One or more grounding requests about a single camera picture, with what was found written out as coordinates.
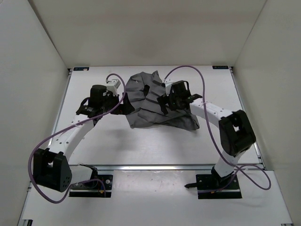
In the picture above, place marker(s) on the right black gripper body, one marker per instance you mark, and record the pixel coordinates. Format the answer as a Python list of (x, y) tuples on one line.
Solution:
[(174, 100)]

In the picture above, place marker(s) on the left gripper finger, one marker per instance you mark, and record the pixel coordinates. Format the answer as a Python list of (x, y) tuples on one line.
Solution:
[(124, 109), (125, 99)]

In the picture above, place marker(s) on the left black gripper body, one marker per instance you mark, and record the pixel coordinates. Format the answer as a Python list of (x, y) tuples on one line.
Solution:
[(110, 100)]

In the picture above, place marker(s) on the grey pleated skirt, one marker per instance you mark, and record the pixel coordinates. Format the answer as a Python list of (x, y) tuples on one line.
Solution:
[(142, 90)]

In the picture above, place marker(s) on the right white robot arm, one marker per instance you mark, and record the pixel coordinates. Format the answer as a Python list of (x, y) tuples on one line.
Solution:
[(236, 133)]

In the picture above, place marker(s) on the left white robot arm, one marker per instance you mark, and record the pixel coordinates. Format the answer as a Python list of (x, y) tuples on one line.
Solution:
[(49, 167)]

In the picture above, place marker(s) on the left blue label sticker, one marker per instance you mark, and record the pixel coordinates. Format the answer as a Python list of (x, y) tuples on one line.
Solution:
[(80, 68)]

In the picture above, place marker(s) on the blue label sticker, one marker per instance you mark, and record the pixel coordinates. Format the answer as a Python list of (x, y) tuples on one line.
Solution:
[(220, 67), (80, 68)]

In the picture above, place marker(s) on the right blue label sticker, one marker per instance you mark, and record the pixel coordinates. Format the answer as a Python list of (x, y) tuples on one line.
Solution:
[(220, 67)]

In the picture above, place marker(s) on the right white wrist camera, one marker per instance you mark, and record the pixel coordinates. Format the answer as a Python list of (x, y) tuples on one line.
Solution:
[(168, 84)]

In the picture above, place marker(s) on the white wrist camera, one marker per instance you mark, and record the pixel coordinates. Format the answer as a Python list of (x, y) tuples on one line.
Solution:
[(113, 85), (168, 84)]

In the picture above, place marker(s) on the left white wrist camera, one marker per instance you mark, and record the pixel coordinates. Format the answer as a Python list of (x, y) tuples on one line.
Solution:
[(113, 85)]

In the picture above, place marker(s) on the aluminium table rail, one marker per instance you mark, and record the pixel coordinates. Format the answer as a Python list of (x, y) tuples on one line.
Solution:
[(154, 167)]

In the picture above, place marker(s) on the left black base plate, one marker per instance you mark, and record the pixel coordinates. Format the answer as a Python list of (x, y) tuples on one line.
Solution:
[(94, 189)]

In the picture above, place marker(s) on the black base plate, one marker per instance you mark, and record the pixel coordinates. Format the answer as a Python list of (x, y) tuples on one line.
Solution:
[(208, 189), (94, 189)]

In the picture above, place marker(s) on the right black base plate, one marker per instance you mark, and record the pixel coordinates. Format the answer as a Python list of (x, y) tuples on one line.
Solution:
[(208, 189)]

